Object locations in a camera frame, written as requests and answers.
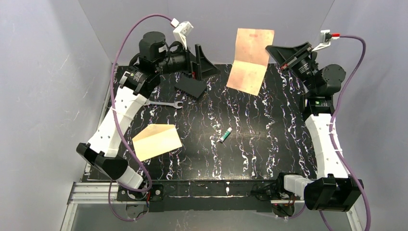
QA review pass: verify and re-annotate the green glue stick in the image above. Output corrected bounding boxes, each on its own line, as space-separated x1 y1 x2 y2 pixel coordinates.
218 127 232 142

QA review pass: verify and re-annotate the silver open-end wrench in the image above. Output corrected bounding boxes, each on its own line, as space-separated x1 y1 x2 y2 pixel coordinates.
144 100 183 109

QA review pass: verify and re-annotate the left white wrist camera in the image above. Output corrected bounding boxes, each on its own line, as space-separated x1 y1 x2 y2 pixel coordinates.
170 18 194 50

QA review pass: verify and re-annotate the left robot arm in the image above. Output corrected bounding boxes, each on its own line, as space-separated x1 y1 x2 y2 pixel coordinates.
76 31 220 192

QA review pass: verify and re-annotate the cream paper letter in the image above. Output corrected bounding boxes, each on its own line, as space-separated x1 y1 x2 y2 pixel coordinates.
226 28 275 96

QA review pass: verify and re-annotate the black ribbed block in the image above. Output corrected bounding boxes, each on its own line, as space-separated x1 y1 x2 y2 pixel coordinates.
174 74 207 99

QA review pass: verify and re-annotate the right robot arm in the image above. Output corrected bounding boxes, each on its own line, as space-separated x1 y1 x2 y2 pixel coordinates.
265 42 362 212

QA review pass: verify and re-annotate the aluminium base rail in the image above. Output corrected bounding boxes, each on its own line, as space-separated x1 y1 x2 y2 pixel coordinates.
60 178 364 231

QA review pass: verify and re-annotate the cream paper envelope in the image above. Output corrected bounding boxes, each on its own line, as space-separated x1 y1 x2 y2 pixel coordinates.
132 124 182 161

